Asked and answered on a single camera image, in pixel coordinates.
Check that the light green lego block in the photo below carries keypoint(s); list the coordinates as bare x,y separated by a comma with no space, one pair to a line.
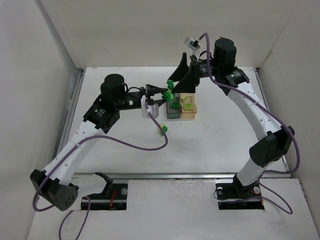
183,96

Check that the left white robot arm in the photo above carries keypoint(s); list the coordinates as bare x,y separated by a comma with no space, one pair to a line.
54,182

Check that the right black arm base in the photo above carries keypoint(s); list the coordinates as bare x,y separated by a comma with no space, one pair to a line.
233,196

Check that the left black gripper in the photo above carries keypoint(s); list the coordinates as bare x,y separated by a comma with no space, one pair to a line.
135,94

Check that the grey transparent container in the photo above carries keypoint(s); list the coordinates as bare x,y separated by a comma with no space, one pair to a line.
173,113

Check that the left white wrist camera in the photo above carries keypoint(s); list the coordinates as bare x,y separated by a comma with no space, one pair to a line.
148,109

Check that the light green square lego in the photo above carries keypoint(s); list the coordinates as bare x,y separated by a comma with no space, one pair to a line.
188,106

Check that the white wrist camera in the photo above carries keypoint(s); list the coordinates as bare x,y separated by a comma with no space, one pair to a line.
148,109
194,45

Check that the orange transparent container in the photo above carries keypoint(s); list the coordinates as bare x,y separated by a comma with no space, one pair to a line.
189,114

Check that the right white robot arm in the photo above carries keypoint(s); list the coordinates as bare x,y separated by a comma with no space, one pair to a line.
274,138

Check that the dark green square lego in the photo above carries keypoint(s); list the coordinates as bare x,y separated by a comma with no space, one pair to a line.
175,105

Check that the dark green curved lego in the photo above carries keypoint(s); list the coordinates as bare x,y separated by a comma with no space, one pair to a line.
162,130

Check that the dark green lego plate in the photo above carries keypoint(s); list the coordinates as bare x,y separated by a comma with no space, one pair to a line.
167,95

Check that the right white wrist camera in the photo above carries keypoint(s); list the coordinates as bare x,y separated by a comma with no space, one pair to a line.
194,45

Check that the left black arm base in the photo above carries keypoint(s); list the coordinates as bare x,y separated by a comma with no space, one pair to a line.
102,193

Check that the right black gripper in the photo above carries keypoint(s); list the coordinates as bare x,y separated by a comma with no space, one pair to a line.
194,70

